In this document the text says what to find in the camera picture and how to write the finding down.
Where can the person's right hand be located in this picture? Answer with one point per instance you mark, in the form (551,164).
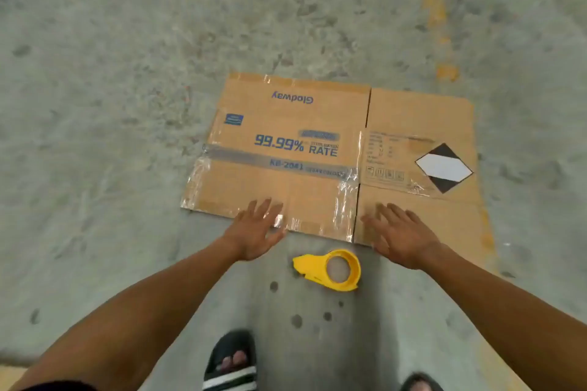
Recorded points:
(406,242)

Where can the person's left hand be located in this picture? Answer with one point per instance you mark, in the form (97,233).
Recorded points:
(253,239)

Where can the person's right middle finger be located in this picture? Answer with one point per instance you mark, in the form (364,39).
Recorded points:
(386,213)

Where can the person's right thumb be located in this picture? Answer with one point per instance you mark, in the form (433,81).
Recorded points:
(380,246)

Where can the person's left middle finger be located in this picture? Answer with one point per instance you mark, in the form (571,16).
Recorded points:
(263,209)

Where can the person's left little finger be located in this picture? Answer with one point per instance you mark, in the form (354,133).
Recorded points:
(239,217)

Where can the person's left thumb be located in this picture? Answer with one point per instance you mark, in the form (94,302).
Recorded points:
(276,236)

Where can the person's right little finger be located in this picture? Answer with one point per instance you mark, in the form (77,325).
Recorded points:
(414,219)

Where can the person's left forearm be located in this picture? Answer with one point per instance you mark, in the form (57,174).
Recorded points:
(133,322)

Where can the person's right forearm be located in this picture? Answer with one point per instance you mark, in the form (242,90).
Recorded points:
(509,317)

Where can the yellow tape dispenser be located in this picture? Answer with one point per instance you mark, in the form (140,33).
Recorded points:
(316,267)

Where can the flattened brown cardboard box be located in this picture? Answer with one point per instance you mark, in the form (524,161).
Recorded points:
(293,166)

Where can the black white striped slipper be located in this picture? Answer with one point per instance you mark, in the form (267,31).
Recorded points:
(421,382)
(231,370)

